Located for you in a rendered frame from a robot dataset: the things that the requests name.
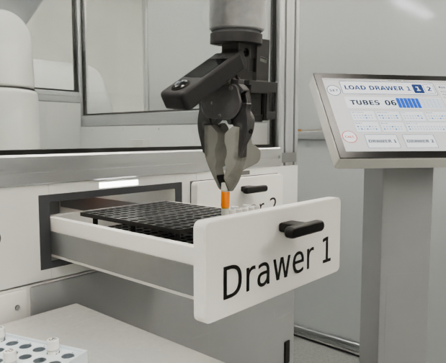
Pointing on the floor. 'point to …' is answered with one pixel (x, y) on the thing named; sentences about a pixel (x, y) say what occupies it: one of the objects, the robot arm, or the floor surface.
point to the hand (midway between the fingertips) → (222, 181)
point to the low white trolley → (101, 337)
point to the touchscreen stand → (395, 264)
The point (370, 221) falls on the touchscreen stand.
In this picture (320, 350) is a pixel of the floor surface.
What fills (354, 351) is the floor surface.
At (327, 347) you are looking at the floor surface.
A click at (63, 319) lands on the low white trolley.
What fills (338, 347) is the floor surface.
